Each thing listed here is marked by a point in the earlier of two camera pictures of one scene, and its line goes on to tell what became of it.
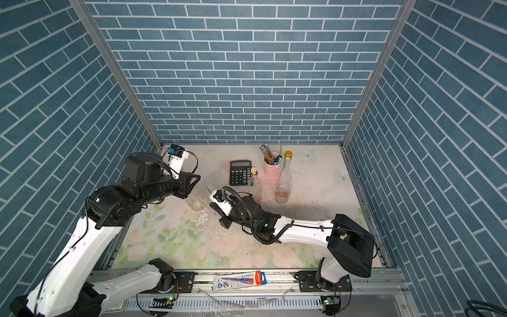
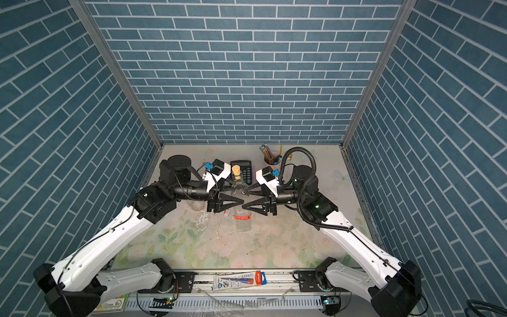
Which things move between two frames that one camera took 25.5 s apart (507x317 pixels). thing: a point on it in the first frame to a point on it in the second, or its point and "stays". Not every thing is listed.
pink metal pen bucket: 272,164 stays
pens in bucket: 269,158 stays
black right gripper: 227,220 to 270,203
